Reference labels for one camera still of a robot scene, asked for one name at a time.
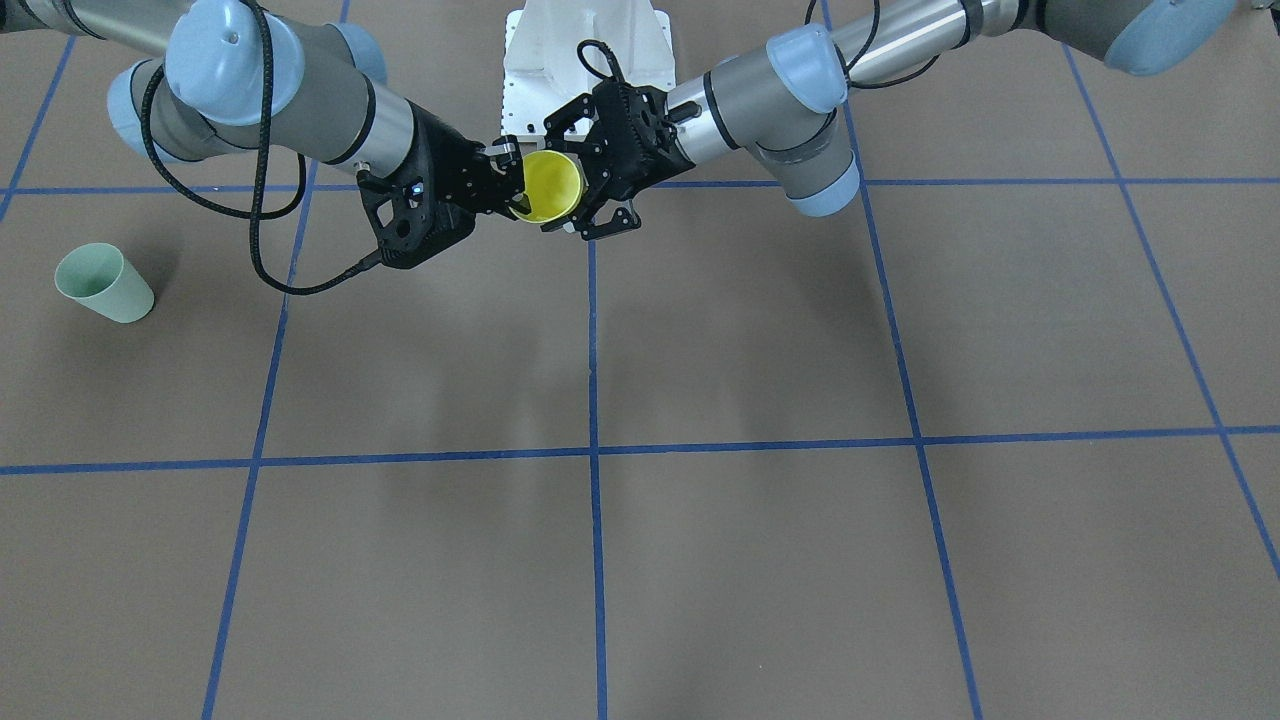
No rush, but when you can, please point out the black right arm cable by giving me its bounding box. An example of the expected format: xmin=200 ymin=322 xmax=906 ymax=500
xmin=140 ymin=0 xmax=387 ymax=296

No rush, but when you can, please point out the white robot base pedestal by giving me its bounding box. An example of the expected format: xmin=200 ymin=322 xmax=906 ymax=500
xmin=500 ymin=1 xmax=676 ymax=143

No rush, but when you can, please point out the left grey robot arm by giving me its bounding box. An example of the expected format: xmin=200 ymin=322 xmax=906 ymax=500
xmin=541 ymin=1 xmax=1235 ymax=240

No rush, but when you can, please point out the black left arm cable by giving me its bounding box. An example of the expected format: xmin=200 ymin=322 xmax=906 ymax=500
xmin=576 ymin=0 xmax=946 ymax=94

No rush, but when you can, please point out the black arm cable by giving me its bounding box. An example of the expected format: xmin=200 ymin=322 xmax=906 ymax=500
xmin=576 ymin=0 xmax=946 ymax=94
xmin=140 ymin=0 xmax=387 ymax=296

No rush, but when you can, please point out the yellow plastic cup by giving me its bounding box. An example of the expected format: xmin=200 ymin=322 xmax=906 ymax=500
xmin=512 ymin=150 xmax=586 ymax=224

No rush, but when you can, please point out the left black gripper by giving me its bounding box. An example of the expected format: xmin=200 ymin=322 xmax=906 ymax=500
xmin=541 ymin=79 xmax=691 ymax=241

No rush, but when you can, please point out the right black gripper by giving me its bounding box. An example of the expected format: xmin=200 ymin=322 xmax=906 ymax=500
xmin=356 ymin=104 xmax=531 ymax=270

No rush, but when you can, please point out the light green plastic cup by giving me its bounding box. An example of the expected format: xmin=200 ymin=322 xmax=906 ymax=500
xmin=54 ymin=242 xmax=155 ymax=324

